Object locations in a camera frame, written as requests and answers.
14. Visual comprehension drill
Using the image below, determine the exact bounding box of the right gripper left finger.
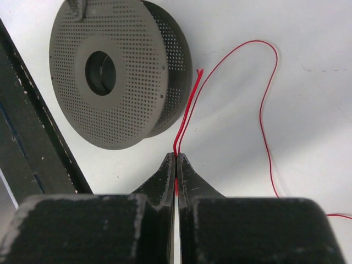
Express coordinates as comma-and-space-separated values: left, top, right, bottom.
1, 153, 175, 263

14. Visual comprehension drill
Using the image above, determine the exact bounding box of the dark grey perforated spool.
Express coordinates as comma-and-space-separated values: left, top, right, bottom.
49, 1, 193, 150

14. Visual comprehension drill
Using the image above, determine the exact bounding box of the red wire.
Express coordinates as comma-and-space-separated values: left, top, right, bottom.
172, 40, 352, 221

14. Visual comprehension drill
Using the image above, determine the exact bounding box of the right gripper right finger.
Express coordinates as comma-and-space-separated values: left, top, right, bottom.
177, 153, 345, 263

